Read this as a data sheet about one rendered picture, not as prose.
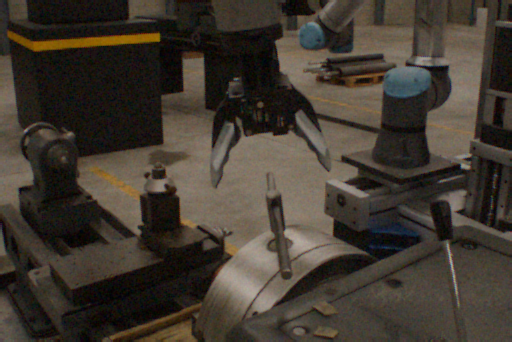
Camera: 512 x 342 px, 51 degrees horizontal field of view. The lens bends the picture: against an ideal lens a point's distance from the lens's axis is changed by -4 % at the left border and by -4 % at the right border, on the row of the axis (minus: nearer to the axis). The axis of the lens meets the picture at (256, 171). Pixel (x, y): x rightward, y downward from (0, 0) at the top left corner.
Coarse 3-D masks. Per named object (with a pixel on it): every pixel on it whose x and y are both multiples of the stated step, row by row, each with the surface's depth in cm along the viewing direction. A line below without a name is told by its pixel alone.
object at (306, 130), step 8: (296, 112) 68; (296, 120) 67; (304, 120) 69; (304, 128) 67; (312, 128) 69; (304, 136) 70; (312, 136) 67; (320, 136) 70; (312, 144) 70; (320, 144) 69; (320, 152) 66; (328, 152) 71; (320, 160) 71; (328, 160) 71; (328, 168) 72
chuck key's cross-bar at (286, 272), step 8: (272, 176) 86; (272, 184) 83; (272, 208) 77; (272, 216) 76; (280, 216) 75; (280, 224) 72; (280, 232) 68; (280, 240) 65; (280, 248) 62; (280, 256) 60; (288, 256) 60; (280, 264) 58; (288, 264) 57; (280, 272) 56; (288, 272) 55
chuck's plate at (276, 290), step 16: (304, 256) 78; (320, 256) 77; (336, 256) 78; (352, 256) 80; (368, 256) 82; (304, 272) 75; (320, 272) 77; (336, 272) 80; (352, 272) 82; (272, 288) 74; (288, 288) 73; (304, 288) 76; (256, 304) 74; (272, 304) 73
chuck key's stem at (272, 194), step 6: (270, 192) 78; (276, 192) 78; (270, 198) 77; (276, 198) 77; (270, 204) 78; (276, 204) 77; (270, 210) 78; (282, 210) 79; (270, 216) 79; (282, 216) 79; (270, 222) 79; (282, 222) 79; (270, 228) 80; (276, 246) 81
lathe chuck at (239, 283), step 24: (264, 240) 83; (312, 240) 82; (336, 240) 84; (240, 264) 80; (264, 264) 78; (216, 288) 80; (240, 288) 77; (216, 312) 78; (240, 312) 75; (216, 336) 77
